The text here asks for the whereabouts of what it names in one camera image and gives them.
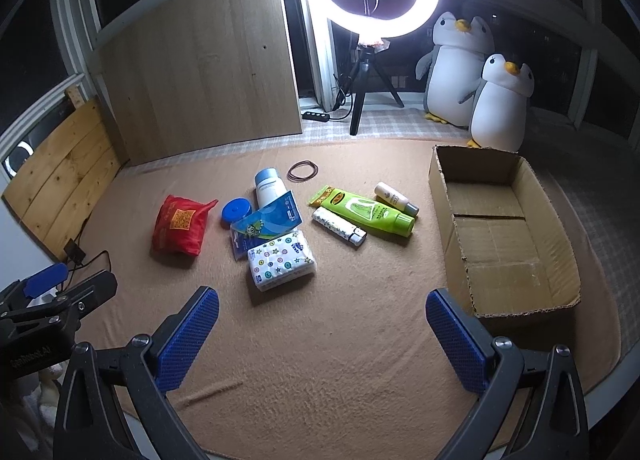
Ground patterned lighter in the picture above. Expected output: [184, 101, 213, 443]
[311, 207, 368, 247]

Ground red cloth bag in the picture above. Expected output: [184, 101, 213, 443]
[152, 194, 219, 257]

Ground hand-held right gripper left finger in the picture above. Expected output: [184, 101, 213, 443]
[52, 285, 221, 460]

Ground black cable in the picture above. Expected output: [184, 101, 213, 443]
[327, 73, 353, 120]

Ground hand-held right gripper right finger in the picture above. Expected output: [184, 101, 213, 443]
[425, 289, 591, 460]

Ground cardboard box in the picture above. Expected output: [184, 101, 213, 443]
[428, 144, 582, 318]

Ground small white grey-capped bottle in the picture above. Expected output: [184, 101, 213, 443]
[374, 182, 420, 217]

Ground black charger with cable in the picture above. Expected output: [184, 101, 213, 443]
[62, 239, 111, 281]

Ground patterned tissue pack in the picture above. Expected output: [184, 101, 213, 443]
[247, 231, 318, 292]

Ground green tube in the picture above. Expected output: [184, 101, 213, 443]
[320, 187, 416, 237]

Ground small penguin plush toy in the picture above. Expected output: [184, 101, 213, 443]
[467, 54, 536, 152]

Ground blue wipes packet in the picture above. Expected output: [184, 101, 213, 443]
[230, 191, 303, 261]

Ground pine plank board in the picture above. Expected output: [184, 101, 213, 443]
[2, 96, 123, 261]

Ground large penguin plush toy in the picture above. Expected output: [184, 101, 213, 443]
[415, 11, 496, 128]

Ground brown hair ties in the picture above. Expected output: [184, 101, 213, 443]
[287, 159, 319, 183]

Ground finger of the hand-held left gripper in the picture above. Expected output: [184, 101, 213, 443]
[0, 270, 119, 341]
[0, 263, 71, 316]

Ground blue round case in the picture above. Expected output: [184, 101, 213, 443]
[221, 197, 252, 230]

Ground light wooden panel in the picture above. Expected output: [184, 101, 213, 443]
[97, 0, 304, 166]

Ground white sunscreen bottle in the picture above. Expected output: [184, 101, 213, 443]
[254, 167, 290, 211]

